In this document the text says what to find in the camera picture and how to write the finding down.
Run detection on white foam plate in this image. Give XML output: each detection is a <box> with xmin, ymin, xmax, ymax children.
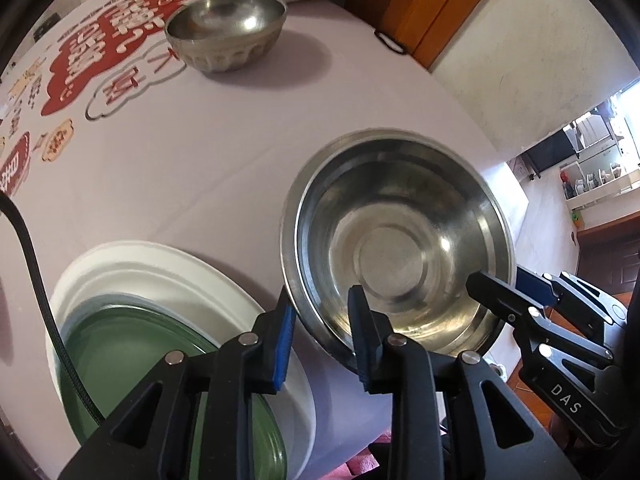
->
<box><xmin>50</xmin><ymin>240</ymin><xmax>316</xmax><ymax>479</ymax></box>

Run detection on large steel bowl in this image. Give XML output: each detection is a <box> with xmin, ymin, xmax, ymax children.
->
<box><xmin>280</xmin><ymin>129</ymin><xmax>515</xmax><ymax>370</ymax></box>

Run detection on green plate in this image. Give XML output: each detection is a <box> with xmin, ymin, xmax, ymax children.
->
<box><xmin>56</xmin><ymin>303</ymin><xmax>289</xmax><ymax>480</ymax></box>

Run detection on small steel bowl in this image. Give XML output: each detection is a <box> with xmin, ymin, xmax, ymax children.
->
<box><xmin>165</xmin><ymin>0</ymin><xmax>288</xmax><ymax>75</ymax></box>

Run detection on black cable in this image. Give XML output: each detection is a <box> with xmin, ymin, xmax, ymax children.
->
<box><xmin>0</xmin><ymin>192</ymin><xmax>106</xmax><ymax>424</ymax></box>

